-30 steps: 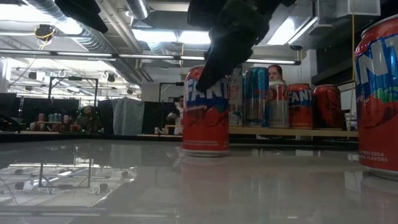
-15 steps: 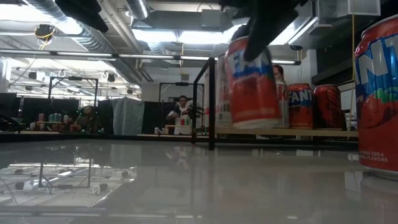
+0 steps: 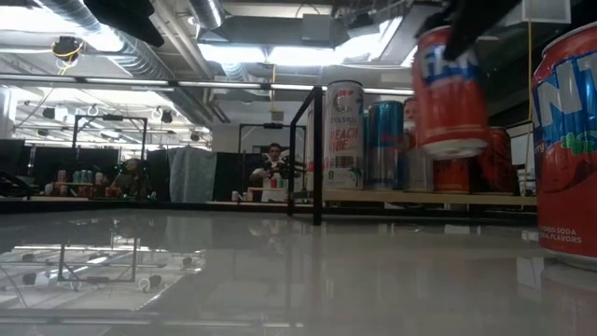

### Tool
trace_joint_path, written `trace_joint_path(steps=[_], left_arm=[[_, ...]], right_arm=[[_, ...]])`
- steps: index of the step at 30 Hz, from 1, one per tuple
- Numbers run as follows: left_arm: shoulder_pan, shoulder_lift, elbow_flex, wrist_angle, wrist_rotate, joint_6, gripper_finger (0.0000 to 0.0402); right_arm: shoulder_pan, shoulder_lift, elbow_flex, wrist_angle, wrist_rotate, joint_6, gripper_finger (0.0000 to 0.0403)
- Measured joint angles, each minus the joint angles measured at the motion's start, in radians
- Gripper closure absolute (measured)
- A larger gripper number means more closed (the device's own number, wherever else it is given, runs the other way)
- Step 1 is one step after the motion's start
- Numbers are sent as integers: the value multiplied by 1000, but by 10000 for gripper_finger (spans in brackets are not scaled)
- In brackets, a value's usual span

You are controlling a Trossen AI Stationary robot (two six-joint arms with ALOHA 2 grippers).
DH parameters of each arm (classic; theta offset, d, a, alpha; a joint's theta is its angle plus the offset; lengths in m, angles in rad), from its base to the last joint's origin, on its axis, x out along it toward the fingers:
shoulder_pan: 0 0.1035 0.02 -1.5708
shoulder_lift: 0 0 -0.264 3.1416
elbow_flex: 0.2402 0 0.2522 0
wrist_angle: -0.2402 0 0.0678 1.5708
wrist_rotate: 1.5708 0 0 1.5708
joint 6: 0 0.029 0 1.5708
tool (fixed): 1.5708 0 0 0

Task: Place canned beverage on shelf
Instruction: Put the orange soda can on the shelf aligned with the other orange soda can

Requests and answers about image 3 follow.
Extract Celsius can with black lid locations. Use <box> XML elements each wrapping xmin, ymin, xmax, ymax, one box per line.
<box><xmin>322</xmin><ymin>79</ymin><xmax>366</xmax><ymax>191</ymax></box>

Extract small wooden table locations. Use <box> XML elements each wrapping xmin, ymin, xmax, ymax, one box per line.
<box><xmin>44</xmin><ymin>179</ymin><xmax>111</xmax><ymax>200</ymax></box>

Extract long white light tube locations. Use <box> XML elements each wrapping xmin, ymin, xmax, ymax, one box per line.
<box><xmin>0</xmin><ymin>73</ymin><xmax>416</xmax><ymax>97</ymax></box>

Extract person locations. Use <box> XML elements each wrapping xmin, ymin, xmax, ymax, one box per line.
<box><xmin>249</xmin><ymin>142</ymin><xmax>304</xmax><ymax>203</ymax></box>
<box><xmin>403</xmin><ymin>96</ymin><xmax>420</xmax><ymax>134</ymax></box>
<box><xmin>109</xmin><ymin>157</ymin><xmax>153</xmax><ymax>200</ymax></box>

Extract wooden shelf with black frame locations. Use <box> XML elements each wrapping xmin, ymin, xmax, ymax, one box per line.
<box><xmin>286</xmin><ymin>85</ymin><xmax>538</xmax><ymax>226</ymax></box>

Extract blue silver Red Bull can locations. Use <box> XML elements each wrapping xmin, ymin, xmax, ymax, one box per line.
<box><xmin>365</xmin><ymin>100</ymin><xmax>406</xmax><ymax>191</ymax></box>

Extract coiled yellow black cable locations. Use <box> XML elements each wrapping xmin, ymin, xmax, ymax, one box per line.
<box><xmin>50</xmin><ymin>35</ymin><xmax>85</xmax><ymax>64</ymax></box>

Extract silver Diet Coke can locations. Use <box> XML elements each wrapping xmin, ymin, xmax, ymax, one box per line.
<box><xmin>403</xmin><ymin>147</ymin><xmax>436</xmax><ymax>193</ymax></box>

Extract red black Coke Zero can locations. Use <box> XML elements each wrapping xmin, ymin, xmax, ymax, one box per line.
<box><xmin>473</xmin><ymin>126</ymin><xmax>520</xmax><ymax>195</ymax></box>

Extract silver ventilation duct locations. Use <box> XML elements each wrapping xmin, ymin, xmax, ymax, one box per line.
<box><xmin>39</xmin><ymin>0</ymin><xmax>215</xmax><ymax>127</ymax></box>
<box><xmin>188</xmin><ymin>0</ymin><xmax>225</xmax><ymax>30</ymax></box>

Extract black metal gantry frame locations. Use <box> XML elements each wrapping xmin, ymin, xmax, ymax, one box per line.
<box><xmin>72</xmin><ymin>114</ymin><xmax>148</xmax><ymax>162</ymax></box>
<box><xmin>238</xmin><ymin>122</ymin><xmax>307</xmax><ymax>156</ymax></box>

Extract grey fabric cover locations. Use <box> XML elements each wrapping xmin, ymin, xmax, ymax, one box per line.
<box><xmin>166</xmin><ymin>145</ymin><xmax>218</xmax><ymax>204</ymax></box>

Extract red soda can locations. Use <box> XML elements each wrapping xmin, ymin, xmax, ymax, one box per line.
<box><xmin>411</xmin><ymin>25</ymin><xmax>491</xmax><ymax>161</ymax></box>

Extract white reflector panel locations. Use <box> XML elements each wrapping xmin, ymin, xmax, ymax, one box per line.
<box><xmin>521</xmin><ymin>0</ymin><xmax>573</xmax><ymax>24</ymax></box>

